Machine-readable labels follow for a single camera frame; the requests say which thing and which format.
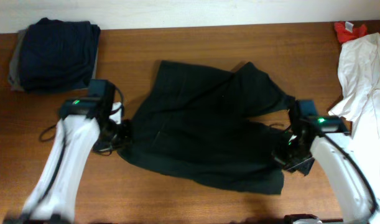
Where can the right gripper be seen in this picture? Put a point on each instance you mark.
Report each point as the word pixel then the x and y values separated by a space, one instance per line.
pixel 285 152

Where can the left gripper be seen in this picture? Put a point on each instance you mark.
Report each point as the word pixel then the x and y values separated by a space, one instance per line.
pixel 122 134

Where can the black t-shirt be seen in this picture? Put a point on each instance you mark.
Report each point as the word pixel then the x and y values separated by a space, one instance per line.
pixel 198 123

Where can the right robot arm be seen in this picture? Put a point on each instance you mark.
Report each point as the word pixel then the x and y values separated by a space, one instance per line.
pixel 351 166

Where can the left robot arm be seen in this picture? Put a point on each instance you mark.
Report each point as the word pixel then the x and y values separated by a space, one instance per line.
pixel 80 126

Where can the folded navy garment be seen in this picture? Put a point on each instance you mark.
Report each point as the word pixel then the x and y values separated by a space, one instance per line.
pixel 57 56

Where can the folded grey garment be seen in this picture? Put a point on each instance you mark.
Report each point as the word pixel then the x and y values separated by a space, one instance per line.
pixel 13 76

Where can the white garment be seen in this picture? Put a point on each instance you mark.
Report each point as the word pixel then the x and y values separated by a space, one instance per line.
pixel 359 76

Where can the red garment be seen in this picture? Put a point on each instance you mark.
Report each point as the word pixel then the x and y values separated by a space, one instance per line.
pixel 345 31

